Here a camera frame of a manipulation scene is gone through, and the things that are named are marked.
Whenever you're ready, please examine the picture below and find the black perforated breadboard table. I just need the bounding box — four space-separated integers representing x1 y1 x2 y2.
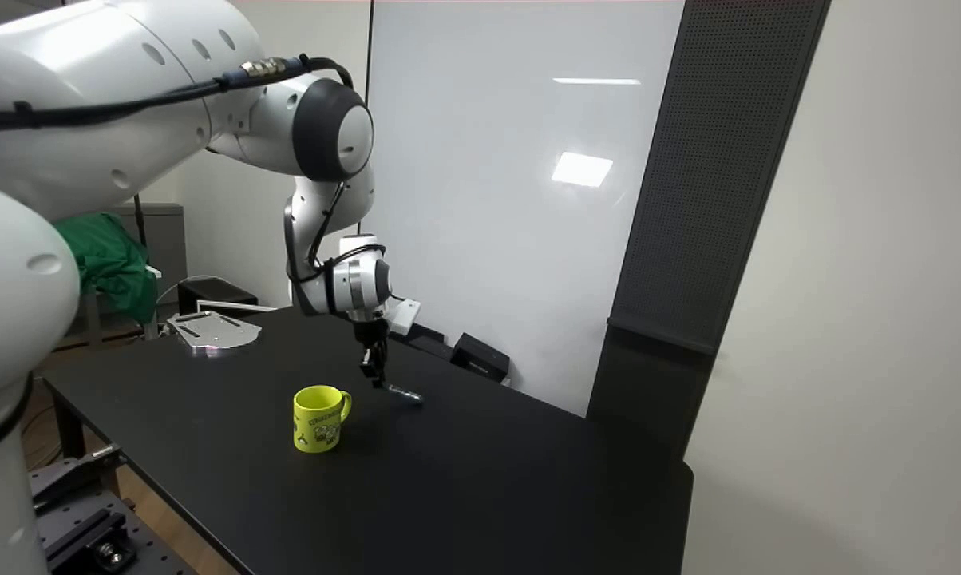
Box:
27 445 201 575

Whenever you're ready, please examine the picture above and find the black square box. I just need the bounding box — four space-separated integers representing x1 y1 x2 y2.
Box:
177 274 263 317

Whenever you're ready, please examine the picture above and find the green cloth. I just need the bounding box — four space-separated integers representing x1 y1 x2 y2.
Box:
50 209 164 323

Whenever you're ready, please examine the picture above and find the small black box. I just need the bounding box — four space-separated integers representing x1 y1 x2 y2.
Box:
448 331 513 383

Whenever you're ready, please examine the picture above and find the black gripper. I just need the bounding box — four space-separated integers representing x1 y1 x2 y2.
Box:
351 317 391 394

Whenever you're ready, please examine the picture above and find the black tripod stand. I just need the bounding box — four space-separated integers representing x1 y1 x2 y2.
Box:
130 190 152 248

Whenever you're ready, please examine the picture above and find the yellow-green mug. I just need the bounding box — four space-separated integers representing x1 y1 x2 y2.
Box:
290 383 354 457

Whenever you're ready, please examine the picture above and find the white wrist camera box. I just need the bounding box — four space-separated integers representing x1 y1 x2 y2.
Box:
379 293 424 338

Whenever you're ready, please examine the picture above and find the large whiteboard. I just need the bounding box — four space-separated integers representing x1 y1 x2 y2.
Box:
354 0 690 420

